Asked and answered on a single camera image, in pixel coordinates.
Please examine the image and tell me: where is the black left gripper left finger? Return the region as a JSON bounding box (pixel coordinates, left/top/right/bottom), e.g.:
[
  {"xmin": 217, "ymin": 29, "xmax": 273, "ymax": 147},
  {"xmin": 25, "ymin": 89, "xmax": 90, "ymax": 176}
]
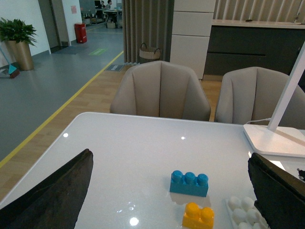
[{"xmin": 0, "ymin": 149, "xmax": 93, "ymax": 229}]

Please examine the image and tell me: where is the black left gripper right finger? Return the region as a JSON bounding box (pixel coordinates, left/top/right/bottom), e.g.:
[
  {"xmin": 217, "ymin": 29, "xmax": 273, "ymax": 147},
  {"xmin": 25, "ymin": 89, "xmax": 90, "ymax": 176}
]
[{"xmin": 248, "ymin": 153, "xmax": 305, "ymax": 229}]

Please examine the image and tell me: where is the white studded base plate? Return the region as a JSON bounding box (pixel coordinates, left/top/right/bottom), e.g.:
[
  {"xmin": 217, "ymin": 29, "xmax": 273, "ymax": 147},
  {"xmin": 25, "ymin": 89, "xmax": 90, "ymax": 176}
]
[{"xmin": 225, "ymin": 196, "xmax": 270, "ymax": 229}]

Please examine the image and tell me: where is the yellow toy brick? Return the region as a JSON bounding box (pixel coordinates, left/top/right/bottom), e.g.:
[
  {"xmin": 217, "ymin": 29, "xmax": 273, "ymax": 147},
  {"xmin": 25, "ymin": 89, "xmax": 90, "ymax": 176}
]
[{"xmin": 182, "ymin": 202, "xmax": 214, "ymax": 229}]

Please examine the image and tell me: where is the white desk lamp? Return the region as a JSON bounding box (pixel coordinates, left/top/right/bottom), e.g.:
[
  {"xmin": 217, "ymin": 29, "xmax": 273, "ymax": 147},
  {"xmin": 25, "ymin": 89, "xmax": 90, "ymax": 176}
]
[{"xmin": 244, "ymin": 46, "xmax": 305, "ymax": 157}]

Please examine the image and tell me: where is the blue toy brick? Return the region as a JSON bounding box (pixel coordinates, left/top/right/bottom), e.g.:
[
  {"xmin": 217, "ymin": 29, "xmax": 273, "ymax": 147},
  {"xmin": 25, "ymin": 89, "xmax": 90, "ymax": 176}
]
[{"xmin": 170, "ymin": 170, "xmax": 209, "ymax": 197}]

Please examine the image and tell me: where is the beige chair right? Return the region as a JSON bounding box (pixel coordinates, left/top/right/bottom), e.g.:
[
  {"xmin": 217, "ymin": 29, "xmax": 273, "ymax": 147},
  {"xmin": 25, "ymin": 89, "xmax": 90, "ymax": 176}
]
[{"xmin": 214, "ymin": 66, "xmax": 305, "ymax": 127}]

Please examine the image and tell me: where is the beige chair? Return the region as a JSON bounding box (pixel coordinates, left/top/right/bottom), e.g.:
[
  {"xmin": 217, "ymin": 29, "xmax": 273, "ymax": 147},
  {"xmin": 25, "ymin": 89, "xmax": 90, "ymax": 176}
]
[
  {"xmin": 110, "ymin": 61, "xmax": 211, "ymax": 121},
  {"xmin": 214, "ymin": 66, "xmax": 305, "ymax": 127}
]

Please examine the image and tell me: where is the beige chair left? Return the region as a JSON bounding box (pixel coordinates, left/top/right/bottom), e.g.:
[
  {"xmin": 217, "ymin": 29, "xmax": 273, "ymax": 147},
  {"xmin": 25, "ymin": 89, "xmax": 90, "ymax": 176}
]
[{"xmin": 110, "ymin": 61, "xmax": 211, "ymax": 121}]

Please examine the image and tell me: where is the dark counter with drawers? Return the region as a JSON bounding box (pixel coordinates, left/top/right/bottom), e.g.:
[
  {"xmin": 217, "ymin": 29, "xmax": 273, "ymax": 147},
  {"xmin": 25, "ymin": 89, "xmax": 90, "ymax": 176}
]
[{"xmin": 204, "ymin": 25, "xmax": 305, "ymax": 75}]

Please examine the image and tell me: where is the potted green plant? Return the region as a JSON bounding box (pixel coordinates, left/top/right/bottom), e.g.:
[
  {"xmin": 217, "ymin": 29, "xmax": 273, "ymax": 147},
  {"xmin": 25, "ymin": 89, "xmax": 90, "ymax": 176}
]
[{"xmin": 0, "ymin": 18, "xmax": 36, "ymax": 71}]

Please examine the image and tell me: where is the woven laundry basket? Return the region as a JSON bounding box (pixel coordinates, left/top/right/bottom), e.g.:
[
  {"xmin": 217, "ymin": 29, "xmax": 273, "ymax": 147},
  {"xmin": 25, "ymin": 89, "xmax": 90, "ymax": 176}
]
[{"xmin": 139, "ymin": 42, "xmax": 161, "ymax": 63}]

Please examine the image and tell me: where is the red bin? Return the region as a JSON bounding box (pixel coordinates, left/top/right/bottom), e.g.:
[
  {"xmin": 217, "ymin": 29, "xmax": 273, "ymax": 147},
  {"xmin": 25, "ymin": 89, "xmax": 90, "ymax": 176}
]
[{"xmin": 74, "ymin": 23, "xmax": 87, "ymax": 43}]

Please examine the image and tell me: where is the white tall cabinet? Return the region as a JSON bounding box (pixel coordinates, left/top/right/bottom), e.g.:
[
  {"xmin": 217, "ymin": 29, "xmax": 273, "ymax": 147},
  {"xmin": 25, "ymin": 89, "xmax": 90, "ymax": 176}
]
[{"xmin": 170, "ymin": 0, "xmax": 216, "ymax": 79}]

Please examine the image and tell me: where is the white lamp cable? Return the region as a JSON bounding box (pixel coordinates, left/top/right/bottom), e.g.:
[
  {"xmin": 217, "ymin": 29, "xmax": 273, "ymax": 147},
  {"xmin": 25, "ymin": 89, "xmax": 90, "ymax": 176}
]
[{"xmin": 244, "ymin": 117, "xmax": 271, "ymax": 125}]

